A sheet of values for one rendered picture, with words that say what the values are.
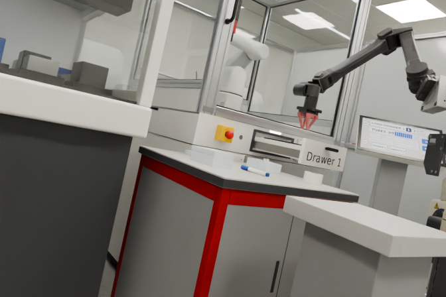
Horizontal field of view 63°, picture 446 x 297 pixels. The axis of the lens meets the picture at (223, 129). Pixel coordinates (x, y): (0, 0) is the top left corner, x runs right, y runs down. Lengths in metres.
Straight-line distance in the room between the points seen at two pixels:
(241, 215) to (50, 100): 0.63
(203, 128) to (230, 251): 0.70
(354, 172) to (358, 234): 2.86
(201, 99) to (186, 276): 0.79
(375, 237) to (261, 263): 0.51
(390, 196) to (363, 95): 1.38
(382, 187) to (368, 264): 1.81
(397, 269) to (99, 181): 0.90
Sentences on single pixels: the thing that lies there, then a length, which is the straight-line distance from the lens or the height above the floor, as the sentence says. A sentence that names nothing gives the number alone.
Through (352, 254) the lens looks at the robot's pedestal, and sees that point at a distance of 0.83.
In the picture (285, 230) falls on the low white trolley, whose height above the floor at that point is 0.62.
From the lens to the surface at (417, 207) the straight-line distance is 3.29.
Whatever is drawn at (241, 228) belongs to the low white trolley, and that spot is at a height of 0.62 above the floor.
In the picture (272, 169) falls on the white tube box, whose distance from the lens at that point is 1.50.
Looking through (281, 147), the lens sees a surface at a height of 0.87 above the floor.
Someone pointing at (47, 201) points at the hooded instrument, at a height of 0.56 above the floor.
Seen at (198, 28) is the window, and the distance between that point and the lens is 1.86.
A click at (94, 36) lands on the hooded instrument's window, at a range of 1.19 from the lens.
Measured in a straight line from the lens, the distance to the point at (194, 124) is 1.63.
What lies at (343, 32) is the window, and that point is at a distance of 2.31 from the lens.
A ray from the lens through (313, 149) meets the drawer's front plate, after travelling 1.61.
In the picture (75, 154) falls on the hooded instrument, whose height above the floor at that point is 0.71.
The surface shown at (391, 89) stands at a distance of 3.58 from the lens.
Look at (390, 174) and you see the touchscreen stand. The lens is 2.60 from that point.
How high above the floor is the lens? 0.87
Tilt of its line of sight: 1 degrees up
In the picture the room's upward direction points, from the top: 12 degrees clockwise
